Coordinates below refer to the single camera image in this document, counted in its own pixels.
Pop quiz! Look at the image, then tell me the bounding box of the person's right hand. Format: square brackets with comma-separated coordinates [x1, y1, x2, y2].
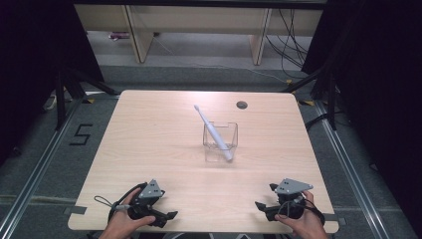
[274, 190, 329, 239]

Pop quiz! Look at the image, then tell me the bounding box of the thick black floor cable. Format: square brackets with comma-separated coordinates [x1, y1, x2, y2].
[304, 112, 350, 131]

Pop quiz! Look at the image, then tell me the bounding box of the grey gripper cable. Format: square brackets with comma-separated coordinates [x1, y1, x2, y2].
[93, 195, 131, 212]

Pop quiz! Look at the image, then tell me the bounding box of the bundle of black cables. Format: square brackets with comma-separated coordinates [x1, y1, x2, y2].
[264, 8, 311, 80]

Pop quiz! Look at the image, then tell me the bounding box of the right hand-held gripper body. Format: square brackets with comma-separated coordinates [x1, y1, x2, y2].
[269, 177, 315, 221]

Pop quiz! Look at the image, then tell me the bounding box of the black metal stand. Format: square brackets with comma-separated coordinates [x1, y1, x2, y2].
[281, 65, 338, 131]
[54, 65, 121, 131]

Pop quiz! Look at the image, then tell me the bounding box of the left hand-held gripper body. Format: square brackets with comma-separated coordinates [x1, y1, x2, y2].
[126, 178, 166, 221]

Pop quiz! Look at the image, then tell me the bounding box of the clear plastic container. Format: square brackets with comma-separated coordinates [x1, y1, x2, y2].
[202, 120, 240, 164]

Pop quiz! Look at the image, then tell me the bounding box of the person's left hand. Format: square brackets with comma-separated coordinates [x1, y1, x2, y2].
[99, 187, 156, 239]

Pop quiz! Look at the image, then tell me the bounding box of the dark curtain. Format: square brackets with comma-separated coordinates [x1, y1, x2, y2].
[0, 0, 106, 168]
[301, 0, 422, 232]

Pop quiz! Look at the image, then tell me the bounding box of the pink object on floor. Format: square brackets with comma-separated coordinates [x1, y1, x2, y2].
[107, 31, 131, 42]

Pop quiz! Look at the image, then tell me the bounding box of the metal floor rail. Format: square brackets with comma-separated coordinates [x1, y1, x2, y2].
[314, 99, 393, 239]
[0, 98, 84, 239]

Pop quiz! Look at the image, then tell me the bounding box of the white electric toothbrush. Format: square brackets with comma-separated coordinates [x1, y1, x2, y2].
[193, 104, 235, 163]

